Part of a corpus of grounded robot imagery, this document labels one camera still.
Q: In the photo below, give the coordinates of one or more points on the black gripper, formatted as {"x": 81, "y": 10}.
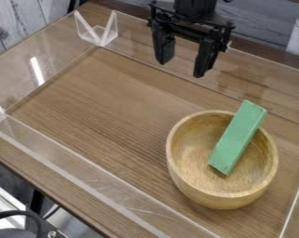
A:
{"x": 193, "y": 19}

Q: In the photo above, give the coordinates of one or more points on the green rectangular block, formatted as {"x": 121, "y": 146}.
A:
{"x": 237, "y": 137}

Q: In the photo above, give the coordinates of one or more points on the brown wooden bowl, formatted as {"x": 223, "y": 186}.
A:
{"x": 191, "y": 141}

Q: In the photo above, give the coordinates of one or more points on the black table leg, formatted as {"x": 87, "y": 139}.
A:
{"x": 36, "y": 202}

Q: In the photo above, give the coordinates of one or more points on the clear acrylic tray wall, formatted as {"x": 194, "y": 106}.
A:
{"x": 87, "y": 107}

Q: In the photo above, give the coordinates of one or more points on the black metal bracket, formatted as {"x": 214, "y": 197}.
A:
{"x": 51, "y": 231}

